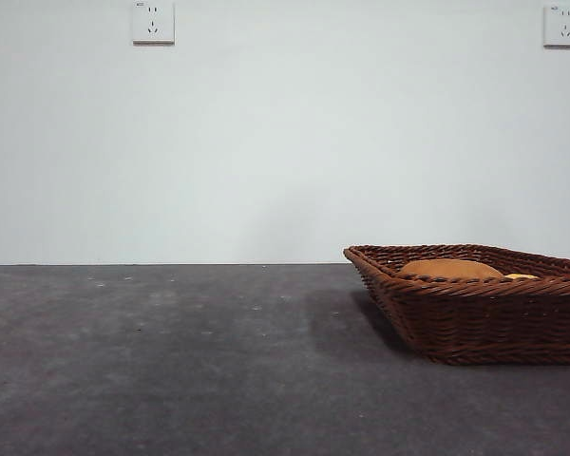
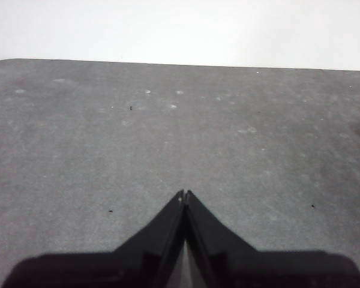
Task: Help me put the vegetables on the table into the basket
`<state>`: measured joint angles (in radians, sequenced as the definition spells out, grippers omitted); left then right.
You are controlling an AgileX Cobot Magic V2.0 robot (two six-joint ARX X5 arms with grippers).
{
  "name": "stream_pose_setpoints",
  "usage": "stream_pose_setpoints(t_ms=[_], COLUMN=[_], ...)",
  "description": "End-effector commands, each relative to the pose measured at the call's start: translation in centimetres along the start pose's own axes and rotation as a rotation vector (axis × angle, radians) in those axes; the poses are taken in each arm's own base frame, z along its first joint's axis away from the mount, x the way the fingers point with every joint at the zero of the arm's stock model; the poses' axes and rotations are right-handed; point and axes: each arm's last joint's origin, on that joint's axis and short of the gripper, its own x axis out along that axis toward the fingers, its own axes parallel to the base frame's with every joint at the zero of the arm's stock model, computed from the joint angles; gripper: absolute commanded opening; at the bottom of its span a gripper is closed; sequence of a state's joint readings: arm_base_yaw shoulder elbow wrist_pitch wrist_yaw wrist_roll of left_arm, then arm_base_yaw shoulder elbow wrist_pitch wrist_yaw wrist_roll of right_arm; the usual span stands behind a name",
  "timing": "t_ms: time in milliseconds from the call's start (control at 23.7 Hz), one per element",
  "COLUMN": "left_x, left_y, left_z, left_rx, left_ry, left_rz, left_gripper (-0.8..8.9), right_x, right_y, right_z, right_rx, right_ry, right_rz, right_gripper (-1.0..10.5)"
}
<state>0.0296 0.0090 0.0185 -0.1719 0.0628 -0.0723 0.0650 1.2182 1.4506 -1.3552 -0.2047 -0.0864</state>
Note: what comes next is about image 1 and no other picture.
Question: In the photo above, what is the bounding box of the white wall socket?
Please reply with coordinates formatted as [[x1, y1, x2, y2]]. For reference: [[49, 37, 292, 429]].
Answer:
[[542, 5, 570, 48], [132, 0, 176, 47]]

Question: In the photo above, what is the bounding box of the brown potato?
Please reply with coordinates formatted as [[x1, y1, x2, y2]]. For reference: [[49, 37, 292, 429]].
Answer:
[[398, 258, 504, 281]]

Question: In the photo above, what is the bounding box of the brown woven wicker basket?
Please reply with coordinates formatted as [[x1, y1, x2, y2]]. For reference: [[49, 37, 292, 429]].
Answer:
[[343, 244, 570, 367]]

